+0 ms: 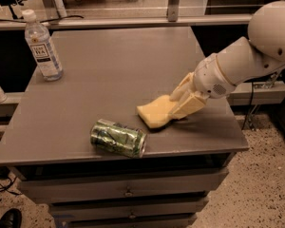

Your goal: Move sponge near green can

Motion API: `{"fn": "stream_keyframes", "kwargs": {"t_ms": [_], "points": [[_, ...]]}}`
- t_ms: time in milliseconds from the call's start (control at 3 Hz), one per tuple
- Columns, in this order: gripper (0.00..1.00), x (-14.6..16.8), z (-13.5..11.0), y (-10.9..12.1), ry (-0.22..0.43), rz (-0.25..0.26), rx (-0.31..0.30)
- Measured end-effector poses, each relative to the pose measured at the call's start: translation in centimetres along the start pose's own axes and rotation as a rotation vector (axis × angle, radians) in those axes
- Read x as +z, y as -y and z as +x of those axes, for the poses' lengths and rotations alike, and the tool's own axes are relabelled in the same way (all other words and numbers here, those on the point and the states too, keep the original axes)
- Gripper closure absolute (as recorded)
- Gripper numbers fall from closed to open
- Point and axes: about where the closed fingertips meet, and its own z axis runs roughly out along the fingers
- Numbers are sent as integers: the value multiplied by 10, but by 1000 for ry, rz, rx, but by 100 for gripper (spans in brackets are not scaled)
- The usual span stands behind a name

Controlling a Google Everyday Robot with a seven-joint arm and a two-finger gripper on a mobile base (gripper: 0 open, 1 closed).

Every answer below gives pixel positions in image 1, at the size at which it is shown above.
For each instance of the clear plastic water bottle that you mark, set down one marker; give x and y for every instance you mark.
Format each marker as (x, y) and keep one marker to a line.
(42, 47)

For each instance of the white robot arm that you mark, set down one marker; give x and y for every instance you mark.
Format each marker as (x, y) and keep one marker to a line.
(261, 53)

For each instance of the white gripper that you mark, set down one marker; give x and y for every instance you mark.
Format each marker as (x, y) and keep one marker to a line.
(209, 77)

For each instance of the top drawer knob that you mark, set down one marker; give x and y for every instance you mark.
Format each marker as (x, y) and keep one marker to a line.
(128, 194)

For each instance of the yellow sponge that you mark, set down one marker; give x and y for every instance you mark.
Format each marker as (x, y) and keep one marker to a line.
(157, 113)

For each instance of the drawer knob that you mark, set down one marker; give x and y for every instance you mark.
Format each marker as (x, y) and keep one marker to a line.
(132, 215)
(128, 194)

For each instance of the black shoe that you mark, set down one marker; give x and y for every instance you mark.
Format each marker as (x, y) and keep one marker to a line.
(11, 219)

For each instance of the grey drawer cabinet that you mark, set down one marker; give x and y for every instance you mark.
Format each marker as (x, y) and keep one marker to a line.
(108, 73)

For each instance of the crushed green soda can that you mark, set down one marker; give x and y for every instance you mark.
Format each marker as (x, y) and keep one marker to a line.
(118, 138)

